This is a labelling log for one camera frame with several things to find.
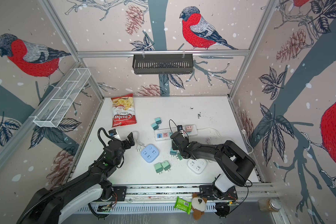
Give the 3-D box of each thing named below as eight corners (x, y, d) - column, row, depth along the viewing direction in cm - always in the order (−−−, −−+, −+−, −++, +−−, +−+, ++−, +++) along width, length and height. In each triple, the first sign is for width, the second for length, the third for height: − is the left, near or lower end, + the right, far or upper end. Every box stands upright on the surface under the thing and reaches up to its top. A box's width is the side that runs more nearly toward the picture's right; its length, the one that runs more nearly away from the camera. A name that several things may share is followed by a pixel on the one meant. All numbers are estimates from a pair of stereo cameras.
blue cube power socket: (139, 154, 90) (138, 152, 87) (149, 143, 95) (149, 141, 92) (150, 164, 86) (149, 163, 83) (160, 152, 91) (160, 150, 88)
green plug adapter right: (166, 173, 82) (166, 172, 80) (160, 165, 85) (160, 163, 83) (172, 168, 83) (172, 167, 82) (166, 160, 87) (166, 159, 85)
